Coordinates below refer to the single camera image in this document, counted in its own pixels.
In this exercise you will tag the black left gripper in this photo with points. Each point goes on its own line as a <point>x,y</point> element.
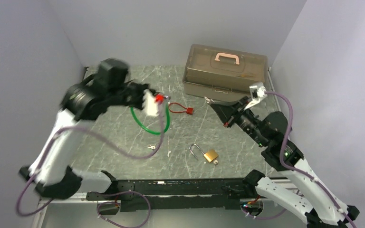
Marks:
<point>141,87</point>

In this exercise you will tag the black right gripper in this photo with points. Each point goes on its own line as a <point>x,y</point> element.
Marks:
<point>227,113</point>

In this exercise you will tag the brass padlock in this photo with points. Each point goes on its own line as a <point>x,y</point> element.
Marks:
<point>209,156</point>

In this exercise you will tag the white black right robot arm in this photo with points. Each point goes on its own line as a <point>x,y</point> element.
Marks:
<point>315,204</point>

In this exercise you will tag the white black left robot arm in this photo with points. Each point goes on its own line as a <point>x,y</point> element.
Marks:
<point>80,107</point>

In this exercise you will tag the beige plastic toolbox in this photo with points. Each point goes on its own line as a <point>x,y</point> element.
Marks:
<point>222,74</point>

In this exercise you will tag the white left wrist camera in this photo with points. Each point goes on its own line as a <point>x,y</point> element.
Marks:
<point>151,103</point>

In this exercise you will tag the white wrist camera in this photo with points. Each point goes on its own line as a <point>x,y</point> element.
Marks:
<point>151,103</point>
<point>257,94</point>

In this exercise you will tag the red cable lock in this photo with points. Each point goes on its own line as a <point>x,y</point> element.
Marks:
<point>182,109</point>

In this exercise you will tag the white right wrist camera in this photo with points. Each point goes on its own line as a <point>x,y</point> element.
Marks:
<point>257,94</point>

